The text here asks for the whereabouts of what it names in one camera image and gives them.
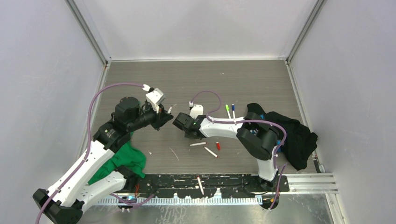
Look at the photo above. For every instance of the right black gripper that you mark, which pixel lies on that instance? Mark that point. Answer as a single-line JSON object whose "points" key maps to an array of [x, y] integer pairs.
{"points": [[187, 135]]}

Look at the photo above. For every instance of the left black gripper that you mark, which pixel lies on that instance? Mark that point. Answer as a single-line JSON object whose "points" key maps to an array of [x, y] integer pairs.
{"points": [[161, 117]]}

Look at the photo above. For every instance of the blue capped white pen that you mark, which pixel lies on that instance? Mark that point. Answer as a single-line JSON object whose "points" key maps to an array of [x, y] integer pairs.
{"points": [[233, 111]]}

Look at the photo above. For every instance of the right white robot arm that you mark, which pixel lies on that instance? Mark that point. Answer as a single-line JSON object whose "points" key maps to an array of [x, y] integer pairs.
{"points": [[259, 137]]}

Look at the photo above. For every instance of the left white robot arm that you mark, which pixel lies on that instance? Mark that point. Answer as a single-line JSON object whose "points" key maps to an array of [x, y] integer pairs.
{"points": [[71, 196]]}

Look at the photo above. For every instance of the green cloth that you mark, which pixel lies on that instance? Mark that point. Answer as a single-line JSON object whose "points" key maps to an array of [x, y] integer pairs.
{"points": [[127, 156]]}

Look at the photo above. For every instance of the black daisy cloth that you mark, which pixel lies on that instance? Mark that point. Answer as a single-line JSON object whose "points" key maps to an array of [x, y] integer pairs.
{"points": [[300, 142]]}

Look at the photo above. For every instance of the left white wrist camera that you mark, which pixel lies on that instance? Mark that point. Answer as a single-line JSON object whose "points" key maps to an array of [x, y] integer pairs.
{"points": [[154, 96]]}

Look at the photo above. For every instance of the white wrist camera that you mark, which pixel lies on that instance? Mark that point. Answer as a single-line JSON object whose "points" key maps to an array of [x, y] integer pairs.
{"points": [[154, 96], [195, 110]]}

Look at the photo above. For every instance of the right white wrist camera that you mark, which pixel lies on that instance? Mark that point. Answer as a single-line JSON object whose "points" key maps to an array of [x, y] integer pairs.
{"points": [[195, 110]]}

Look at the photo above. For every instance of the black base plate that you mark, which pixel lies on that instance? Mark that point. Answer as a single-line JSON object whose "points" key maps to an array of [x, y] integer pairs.
{"points": [[183, 185]]}

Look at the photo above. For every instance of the slotted cable duct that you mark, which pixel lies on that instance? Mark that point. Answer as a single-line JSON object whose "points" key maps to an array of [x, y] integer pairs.
{"points": [[217, 200]]}

